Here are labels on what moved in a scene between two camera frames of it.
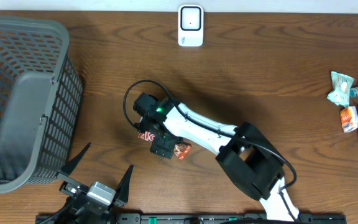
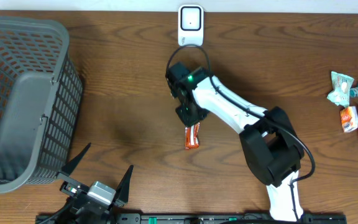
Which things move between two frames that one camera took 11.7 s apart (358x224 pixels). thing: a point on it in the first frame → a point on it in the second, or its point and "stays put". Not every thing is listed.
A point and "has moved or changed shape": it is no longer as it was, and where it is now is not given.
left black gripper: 67,168 stays put
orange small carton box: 349,118 stays put
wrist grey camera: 146,105 → 178,71
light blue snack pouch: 341,85 stays put
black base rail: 191,218 stays put
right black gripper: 165,144 → 187,119
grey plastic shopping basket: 31,88 stays put
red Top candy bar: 181,150 has moved or changed shape
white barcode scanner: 191,25 stays put
